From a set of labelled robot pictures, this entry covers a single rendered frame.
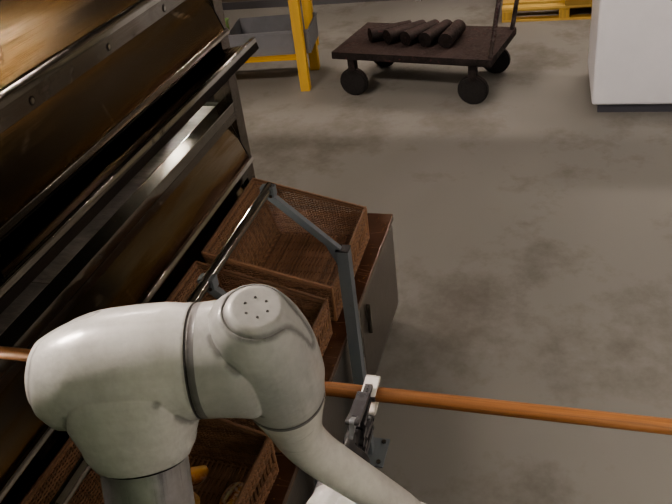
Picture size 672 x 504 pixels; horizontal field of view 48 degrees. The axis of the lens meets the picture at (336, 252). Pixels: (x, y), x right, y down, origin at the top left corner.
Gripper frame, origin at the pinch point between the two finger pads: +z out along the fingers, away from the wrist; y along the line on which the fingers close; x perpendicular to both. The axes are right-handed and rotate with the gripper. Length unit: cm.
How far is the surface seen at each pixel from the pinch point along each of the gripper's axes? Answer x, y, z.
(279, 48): -181, 82, 444
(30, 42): -88, -59, 44
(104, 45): -88, -48, 74
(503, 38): -8, 82, 454
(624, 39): 72, 65, 399
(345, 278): -30, 33, 83
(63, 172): -84, -29, 36
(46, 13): -89, -63, 55
